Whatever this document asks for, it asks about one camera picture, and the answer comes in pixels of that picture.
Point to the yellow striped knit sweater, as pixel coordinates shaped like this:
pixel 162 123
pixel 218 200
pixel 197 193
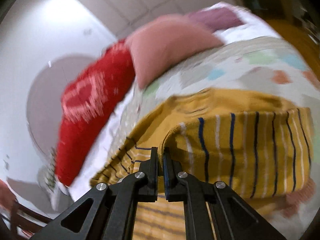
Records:
pixel 258 144

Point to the purple pillow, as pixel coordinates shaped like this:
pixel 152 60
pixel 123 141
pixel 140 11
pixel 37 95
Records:
pixel 216 19

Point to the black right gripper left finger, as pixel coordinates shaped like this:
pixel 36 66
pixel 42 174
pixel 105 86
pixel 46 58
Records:
pixel 107 212

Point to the red patterned pillow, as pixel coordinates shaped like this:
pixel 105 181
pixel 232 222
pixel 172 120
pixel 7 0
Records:
pixel 87 103

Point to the round grey headboard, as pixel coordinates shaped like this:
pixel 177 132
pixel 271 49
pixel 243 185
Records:
pixel 43 108

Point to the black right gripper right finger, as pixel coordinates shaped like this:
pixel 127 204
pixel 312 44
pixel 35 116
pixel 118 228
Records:
pixel 212 211

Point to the patchwork quilted bedspread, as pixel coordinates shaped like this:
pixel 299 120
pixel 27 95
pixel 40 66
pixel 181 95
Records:
pixel 266 65

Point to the white bed sheet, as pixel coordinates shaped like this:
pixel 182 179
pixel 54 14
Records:
pixel 252 27

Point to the pink pillow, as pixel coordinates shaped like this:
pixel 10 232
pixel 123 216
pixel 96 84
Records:
pixel 164 42

